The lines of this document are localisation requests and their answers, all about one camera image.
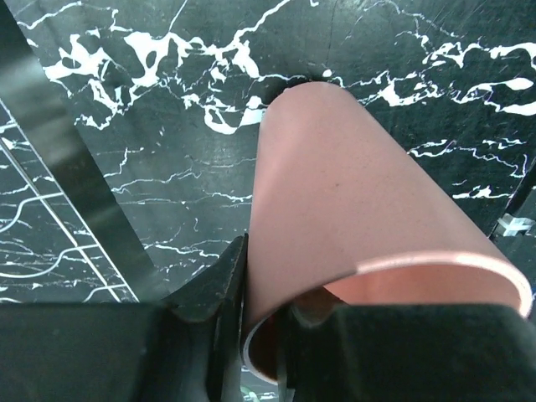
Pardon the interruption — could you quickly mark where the pink plastic cup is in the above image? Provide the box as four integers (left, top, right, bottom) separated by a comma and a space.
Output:
242, 82, 533, 382

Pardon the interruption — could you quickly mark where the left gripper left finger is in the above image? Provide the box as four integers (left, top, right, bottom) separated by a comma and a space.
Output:
1, 235, 248, 401

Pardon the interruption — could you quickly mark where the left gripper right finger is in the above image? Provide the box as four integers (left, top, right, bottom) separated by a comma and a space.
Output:
278, 304, 535, 401

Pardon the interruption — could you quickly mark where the metal two-tier dish rack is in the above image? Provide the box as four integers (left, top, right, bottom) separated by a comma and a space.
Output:
1, 4, 169, 302

